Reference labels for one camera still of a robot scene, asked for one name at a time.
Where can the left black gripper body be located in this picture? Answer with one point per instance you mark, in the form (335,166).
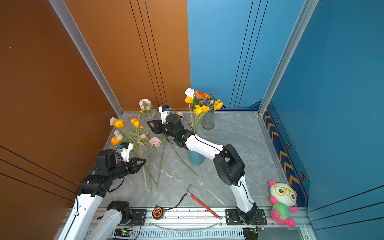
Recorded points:
(123,169)

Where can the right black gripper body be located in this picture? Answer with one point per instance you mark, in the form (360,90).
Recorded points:
(166,129)

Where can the pink peony flower stem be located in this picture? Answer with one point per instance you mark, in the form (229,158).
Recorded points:
(145,105)

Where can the yellow poppy flower bunch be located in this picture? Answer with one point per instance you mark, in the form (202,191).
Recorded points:
(215,106)

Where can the clear ribbed glass vase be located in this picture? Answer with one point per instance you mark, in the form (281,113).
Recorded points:
(208,122)

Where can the white rose flower stem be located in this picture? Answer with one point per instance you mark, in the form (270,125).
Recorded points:
(189,94)

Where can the blue ceramic cylinder vase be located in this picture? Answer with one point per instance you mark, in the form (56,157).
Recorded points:
(196,158)

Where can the orange gerbera flower stem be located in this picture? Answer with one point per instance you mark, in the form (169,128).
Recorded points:
(202,99)

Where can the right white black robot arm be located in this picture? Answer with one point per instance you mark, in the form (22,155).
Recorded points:
(228,163)

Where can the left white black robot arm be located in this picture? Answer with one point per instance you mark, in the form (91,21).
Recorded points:
(110,166)

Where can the pile of artificial flowers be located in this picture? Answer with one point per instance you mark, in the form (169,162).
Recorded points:
(123,134)

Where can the orange black tape measure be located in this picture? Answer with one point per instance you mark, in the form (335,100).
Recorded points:
(158,213)

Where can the green circuit board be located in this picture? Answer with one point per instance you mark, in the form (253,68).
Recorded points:
(125,233)

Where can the panda plush toy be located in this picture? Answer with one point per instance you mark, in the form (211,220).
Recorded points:
(284,199)

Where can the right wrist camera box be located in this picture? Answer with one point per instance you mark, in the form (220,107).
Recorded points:
(164,111)

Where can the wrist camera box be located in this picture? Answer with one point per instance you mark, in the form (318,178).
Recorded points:
(125,149)
(164,111)

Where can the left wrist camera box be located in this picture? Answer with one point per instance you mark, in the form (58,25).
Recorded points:
(125,149)

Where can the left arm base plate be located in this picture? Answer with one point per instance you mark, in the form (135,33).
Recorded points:
(137,217)

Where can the red handled hammer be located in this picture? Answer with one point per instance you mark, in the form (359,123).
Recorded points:
(201,203)

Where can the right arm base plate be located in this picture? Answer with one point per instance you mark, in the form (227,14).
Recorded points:
(235,217)

